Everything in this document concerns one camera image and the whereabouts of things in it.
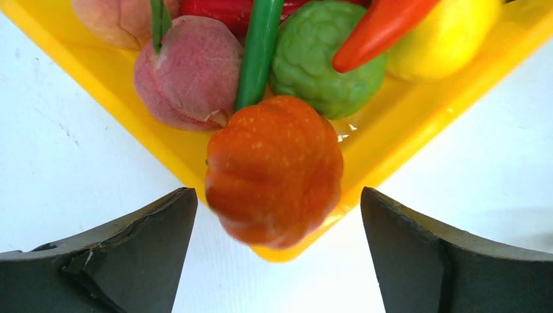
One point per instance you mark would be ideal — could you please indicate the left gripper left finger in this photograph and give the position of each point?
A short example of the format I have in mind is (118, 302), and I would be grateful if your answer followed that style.
(130, 264)

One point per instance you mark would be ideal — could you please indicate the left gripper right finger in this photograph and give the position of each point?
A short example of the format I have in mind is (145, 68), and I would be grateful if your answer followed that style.
(425, 265)

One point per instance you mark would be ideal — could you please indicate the orange pumpkin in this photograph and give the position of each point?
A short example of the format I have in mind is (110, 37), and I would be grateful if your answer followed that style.
(274, 173)

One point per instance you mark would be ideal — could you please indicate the green cabbage ball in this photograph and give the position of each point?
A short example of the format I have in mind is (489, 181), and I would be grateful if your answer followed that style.
(302, 61)

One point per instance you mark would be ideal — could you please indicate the orange carrot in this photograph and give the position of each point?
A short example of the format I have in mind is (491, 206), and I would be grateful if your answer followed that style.
(383, 25)

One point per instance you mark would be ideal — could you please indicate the green bean pod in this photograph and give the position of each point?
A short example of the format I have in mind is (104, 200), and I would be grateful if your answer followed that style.
(258, 53)

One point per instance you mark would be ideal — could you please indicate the yellow plastic tray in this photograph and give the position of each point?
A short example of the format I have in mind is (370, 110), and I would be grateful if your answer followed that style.
(399, 120)

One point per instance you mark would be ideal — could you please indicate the pink peach in tray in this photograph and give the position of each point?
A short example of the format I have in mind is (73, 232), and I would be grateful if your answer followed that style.
(191, 83)

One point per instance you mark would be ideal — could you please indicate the yellow pepper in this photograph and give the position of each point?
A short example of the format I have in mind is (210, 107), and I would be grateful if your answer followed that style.
(444, 42)

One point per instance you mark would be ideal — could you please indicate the small peach tray corner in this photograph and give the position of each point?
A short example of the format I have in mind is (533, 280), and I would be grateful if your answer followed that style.
(125, 24)

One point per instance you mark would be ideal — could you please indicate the red chili pepper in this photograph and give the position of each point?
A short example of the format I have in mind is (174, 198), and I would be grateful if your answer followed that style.
(236, 15)

